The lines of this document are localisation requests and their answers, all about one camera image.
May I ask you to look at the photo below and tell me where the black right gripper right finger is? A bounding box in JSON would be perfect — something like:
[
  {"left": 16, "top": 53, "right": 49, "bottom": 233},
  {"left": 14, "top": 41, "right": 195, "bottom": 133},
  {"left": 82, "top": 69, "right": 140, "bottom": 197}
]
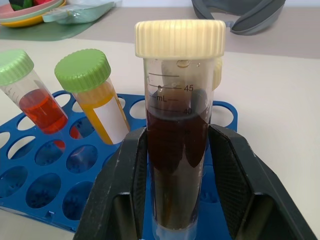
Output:
[{"left": 208, "top": 123, "right": 319, "bottom": 240}]

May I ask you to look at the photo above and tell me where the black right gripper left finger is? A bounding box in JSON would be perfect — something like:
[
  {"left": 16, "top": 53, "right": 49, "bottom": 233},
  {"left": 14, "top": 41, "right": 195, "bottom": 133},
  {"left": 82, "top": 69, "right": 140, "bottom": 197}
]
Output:
[{"left": 75, "top": 126, "right": 148, "bottom": 240}]

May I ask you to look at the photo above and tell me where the brown liquid tube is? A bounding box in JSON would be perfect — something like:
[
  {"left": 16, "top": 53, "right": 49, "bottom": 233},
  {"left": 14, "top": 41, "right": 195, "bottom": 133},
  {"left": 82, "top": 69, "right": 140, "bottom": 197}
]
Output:
[{"left": 134, "top": 19, "right": 227, "bottom": 240}]

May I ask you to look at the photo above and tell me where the blue test tube rack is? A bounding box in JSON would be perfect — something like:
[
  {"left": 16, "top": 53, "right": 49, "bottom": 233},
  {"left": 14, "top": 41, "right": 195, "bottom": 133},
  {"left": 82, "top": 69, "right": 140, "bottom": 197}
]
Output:
[{"left": 0, "top": 89, "right": 239, "bottom": 233}]

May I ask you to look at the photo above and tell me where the yellow liquid tube, green cap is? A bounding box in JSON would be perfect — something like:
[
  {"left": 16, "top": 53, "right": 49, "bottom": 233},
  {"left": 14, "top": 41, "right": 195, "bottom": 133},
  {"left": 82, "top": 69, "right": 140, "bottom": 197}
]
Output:
[{"left": 54, "top": 49, "right": 131, "bottom": 146}]

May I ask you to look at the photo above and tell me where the red liquid tube, green cap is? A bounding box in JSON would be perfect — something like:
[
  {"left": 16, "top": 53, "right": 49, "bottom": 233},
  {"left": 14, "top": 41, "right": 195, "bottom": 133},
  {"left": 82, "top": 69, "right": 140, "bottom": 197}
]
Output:
[{"left": 0, "top": 49, "right": 69, "bottom": 134}]

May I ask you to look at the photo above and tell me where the tube with cream cap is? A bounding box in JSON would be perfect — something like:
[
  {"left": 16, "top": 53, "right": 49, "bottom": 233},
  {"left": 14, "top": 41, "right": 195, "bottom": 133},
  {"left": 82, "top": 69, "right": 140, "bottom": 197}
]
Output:
[{"left": 212, "top": 57, "right": 224, "bottom": 91}]

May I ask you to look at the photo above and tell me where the green silicone mat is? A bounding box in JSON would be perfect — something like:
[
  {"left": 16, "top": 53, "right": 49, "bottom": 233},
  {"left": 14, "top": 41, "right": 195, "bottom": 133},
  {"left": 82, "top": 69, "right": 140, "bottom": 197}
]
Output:
[{"left": 0, "top": 0, "right": 124, "bottom": 41}]

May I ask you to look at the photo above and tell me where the grey curved headset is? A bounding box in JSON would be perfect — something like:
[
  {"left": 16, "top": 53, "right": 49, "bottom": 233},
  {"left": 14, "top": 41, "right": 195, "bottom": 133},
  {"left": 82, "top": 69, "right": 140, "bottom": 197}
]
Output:
[{"left": 191, "top": 0, "right": 286, "bottom": 36}]

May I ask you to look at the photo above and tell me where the yellow plate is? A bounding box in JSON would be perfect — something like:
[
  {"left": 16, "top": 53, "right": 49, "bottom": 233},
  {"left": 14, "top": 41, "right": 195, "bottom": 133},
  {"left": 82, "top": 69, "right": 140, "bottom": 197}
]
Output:
[{"left": 0, "top": 14, "right": 48, "bottom": 28}]

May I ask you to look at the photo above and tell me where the light green plate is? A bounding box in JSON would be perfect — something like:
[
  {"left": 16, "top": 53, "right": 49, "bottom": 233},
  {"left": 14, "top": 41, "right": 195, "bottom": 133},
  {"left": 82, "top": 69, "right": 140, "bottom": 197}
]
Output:
[{"left": 0, "top": 4, "right": 66, "bottom": 24}]

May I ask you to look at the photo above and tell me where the pink plate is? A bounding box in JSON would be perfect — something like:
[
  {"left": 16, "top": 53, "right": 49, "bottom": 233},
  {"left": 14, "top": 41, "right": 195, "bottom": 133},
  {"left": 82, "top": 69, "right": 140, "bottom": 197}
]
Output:
[{"left": 0, "top": 0, "right": 64, "bottom": 20}]

